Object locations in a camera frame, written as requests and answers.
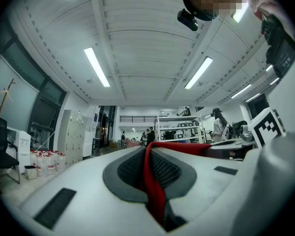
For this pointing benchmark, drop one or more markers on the blue wall poster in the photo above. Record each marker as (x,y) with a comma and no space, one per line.
(95,118)

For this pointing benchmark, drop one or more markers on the red cloth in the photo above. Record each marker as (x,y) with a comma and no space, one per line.
(153,195)

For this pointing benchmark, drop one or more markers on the small beige trash can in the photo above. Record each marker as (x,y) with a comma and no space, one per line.
(30,172)

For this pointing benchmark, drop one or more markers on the black head mount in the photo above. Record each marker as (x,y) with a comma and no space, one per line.
(194,12)

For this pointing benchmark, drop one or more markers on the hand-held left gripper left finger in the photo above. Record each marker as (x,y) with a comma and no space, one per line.
(83,193)

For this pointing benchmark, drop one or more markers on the white water dispenser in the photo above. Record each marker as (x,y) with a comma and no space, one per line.
(19,144)

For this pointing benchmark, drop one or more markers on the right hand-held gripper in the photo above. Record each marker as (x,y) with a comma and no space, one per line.
(268,129)

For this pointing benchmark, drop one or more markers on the black office chair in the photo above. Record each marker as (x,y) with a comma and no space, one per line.
(239,129)

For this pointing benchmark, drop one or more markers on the wooden coat rack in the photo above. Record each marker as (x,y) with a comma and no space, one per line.
(5,97)

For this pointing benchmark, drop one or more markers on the large dark framed window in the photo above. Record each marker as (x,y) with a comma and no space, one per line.
(22,95)

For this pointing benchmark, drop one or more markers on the pink armchair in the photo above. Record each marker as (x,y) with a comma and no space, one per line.
(132,143)

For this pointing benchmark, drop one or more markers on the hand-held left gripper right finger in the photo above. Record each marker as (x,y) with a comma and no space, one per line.
(206,181)

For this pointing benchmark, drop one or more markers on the long ceiling light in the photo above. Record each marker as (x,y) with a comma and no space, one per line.
(97,66)
(274,81)
(199,72)
(241,91)
(252,97)
(269,67)
(239,12)

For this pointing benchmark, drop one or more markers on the person's pink shirt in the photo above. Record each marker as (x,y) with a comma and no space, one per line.
(263,1)

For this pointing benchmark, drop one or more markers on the dark glass door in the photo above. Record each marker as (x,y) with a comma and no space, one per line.
(105,126)

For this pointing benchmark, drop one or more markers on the white cabinet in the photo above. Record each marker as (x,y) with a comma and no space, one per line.
(91,136)

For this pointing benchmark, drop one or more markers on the black mesh chair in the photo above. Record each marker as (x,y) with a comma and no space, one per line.
(2,141)

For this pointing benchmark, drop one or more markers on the black head camera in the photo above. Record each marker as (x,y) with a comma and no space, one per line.
(188,21)

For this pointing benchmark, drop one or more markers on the white shelf rack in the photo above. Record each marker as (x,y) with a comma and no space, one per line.
(179,119)

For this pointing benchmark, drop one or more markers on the small ceiling device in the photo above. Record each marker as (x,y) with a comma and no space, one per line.
(200,83)
(90,80)

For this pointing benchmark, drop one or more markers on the grey locker cabinet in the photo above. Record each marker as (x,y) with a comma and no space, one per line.
(72,136)

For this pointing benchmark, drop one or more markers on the black mezzanine railing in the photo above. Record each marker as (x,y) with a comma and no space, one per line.
(137,119)

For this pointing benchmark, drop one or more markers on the row of white shelf devices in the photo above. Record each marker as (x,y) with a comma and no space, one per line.
(186,129)

